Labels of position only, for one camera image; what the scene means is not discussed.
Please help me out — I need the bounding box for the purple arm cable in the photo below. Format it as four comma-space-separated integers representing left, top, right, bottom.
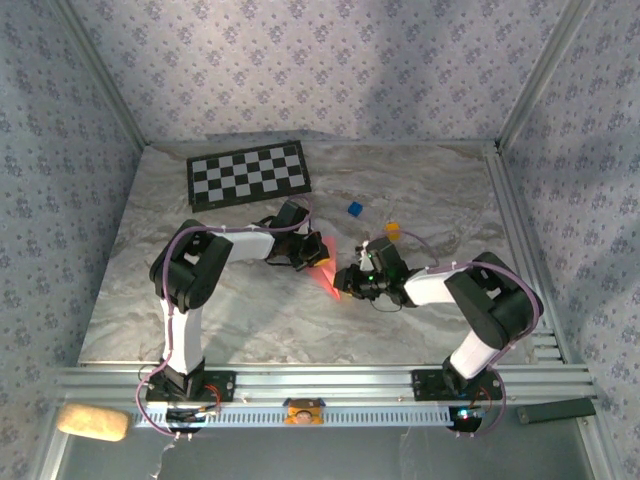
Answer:
362, 228, 546, 440
135, 195, 315, 444

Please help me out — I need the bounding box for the black white checkerboard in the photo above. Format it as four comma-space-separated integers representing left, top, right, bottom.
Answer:
185, 139, 313, 214

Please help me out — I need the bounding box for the pink cloth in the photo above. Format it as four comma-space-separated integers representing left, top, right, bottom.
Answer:
305, 234, 354, 301

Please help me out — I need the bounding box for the black flat bar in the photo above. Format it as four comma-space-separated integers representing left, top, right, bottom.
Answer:
516, 397, 597, 425

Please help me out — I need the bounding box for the white slotted cable duct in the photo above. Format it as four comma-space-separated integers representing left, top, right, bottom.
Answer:
130, 403, 454, 430

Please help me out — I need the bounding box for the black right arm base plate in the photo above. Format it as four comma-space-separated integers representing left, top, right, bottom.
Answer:
410, 368, 504, 403

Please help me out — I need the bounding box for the aluminium frame post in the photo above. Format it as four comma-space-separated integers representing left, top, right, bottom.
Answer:
49, 0, 151, 149
494, 0, 599, 151

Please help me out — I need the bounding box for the orange cartoon figure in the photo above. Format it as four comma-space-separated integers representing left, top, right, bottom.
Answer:
282, 397, 326, 427

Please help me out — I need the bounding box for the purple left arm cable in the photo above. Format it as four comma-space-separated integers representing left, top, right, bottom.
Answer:
135, 195, 315, 444

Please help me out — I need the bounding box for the long aluminium mounting rail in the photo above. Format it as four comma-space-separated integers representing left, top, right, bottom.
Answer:
48, 363, 599, 407

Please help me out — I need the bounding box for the tan sponge block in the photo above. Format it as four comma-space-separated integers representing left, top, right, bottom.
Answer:
56, 403, 132, 443

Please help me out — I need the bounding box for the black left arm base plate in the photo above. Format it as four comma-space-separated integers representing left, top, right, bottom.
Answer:
144, 369, 237, 404

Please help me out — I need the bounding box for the aluminium side rail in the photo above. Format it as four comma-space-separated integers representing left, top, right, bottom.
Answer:
482, 149, 569, 364

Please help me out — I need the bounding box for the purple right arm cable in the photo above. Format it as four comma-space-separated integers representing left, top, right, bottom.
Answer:
362, 228, 546, 440

